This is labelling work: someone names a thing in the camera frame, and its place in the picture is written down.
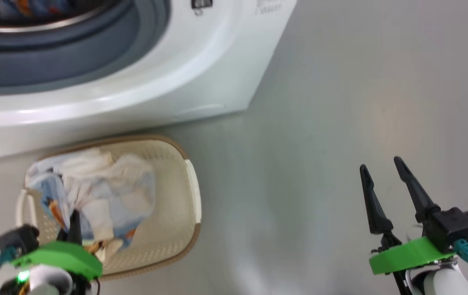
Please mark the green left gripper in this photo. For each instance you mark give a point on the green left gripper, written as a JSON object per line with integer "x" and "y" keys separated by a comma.
{"x": 66, "y": 256}

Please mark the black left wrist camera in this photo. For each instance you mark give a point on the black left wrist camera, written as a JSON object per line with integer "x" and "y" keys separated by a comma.
{"x": 19, "y": 237}

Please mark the blue garment with orange print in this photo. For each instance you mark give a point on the blue garment with orange print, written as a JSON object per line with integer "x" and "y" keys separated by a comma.
{"x": 21, "y": 7}

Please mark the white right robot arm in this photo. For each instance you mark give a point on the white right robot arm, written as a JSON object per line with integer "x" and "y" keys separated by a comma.
{"x": 447, "y": 282}

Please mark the cream perforated laundry basket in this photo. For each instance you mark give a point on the cream perforated laundry basket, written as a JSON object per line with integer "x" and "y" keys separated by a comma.
{"x": 172, "y": 213}

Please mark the grey rubber door gasket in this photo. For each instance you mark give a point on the grey rubber door gasket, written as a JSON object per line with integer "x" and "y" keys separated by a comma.
{"x": 74, "y": 53}

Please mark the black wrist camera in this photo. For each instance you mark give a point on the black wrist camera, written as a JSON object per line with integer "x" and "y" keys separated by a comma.
{"x": 451, "y": 225}
{"x": 19, "y": 237}

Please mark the white printed garment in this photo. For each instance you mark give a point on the white printed garment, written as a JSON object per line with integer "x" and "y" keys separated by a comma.
{"x": 103, "y": 188}

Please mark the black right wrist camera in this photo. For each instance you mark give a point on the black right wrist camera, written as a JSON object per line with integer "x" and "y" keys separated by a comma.
{"x": 451, "y": 225}

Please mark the white front-load washing machine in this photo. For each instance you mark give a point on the white front-load washing machine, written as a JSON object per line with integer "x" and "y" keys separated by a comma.
{"x": 176, "y": 73}

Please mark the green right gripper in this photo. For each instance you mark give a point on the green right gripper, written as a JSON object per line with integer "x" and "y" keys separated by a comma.
{"x": 406, "y": 254}

